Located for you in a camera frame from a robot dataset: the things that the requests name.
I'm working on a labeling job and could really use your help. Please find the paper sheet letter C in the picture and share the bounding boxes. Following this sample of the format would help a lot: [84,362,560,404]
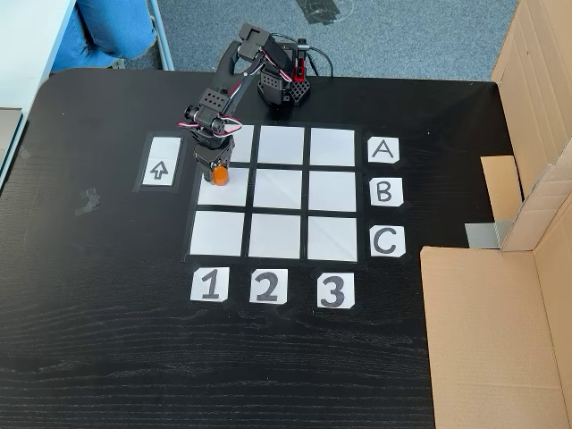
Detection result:
[369,225,407,258]

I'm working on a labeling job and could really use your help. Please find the black floor tape patch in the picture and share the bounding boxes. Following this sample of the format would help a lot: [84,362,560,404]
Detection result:
[296,0,355,27]

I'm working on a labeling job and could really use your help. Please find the white arrow paper sheet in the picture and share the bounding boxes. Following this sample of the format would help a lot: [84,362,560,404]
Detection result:
[141,136,182,188]

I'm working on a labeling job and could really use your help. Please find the white desk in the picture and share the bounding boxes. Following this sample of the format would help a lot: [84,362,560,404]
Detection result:
[0,0,78,111]

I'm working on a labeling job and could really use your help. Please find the grey laptop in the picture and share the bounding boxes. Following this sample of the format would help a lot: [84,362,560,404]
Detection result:
[0,106,24,189]

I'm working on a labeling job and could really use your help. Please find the paper sheet letter A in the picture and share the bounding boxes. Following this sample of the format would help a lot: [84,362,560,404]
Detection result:
[367,137,400,165]

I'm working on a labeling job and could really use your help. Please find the brown cardboard screen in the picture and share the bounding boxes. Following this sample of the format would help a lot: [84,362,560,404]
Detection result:
[418,0,572,429]

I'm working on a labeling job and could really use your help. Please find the white paper grid square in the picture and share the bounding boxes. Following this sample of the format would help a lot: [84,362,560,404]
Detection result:
[308,127,358,167]
[248,213,302,260]
[257,125,307,164]
[225,123,256,164]
[307,215,359,262]
[252,168,306,210]
[197,165,250,207]
[189,210,246,257]
[307,170,358,213]

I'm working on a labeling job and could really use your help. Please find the red and black clamp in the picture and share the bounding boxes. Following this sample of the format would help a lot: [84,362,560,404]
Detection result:
[290,38,311,84]

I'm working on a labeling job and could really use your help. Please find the paper sheet number 2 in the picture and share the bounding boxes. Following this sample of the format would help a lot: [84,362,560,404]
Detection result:
[248,268,290,306]

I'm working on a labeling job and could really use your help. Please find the paper sheet number 1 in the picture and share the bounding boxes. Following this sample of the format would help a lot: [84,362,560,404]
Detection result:
[189,266,231,304]

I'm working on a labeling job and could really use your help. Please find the paper sheet letter B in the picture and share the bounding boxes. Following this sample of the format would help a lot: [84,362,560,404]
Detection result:
[370,177,405,206]

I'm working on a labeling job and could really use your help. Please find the paper sheet number 3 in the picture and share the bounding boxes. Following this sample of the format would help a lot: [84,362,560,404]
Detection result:
[316,272,357,309]

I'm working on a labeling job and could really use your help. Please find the pale blue metal leg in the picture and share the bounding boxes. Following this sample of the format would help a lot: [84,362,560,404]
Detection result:
[147,0,176,72]

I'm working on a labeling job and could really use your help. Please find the crumpled tape scraps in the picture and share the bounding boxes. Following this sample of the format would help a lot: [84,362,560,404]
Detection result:
[76,187,102,216]

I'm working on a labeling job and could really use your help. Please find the person's leg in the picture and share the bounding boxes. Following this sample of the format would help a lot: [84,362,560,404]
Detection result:
[51,0,160,72]

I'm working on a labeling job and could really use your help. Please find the black power cable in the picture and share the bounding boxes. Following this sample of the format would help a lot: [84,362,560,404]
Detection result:
[307,46,335,78]

